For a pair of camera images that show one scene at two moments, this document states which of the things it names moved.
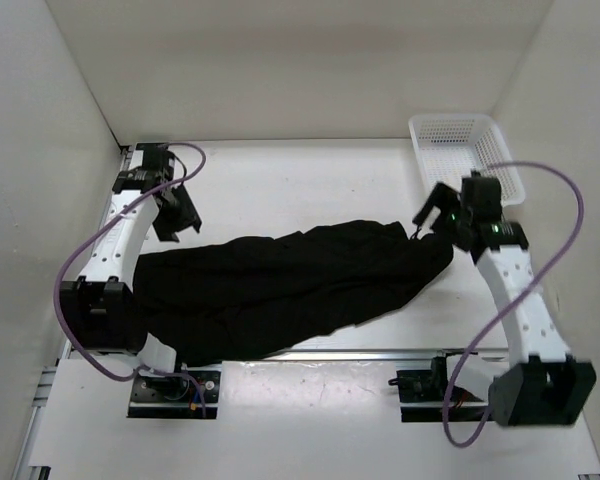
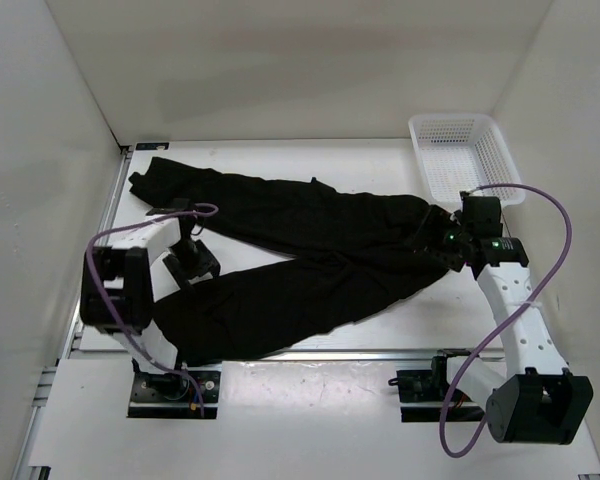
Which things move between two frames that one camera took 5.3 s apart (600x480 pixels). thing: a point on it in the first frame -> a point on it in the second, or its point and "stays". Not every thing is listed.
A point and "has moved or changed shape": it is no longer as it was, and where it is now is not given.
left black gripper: (188, 217) -> (206, 263)
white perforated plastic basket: (450, 147) stays
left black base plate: (174, 398) stays
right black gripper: (444, 198) -> (451, 262)
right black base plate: (423, 395) stays
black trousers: (222, 299) has moved or changed shape
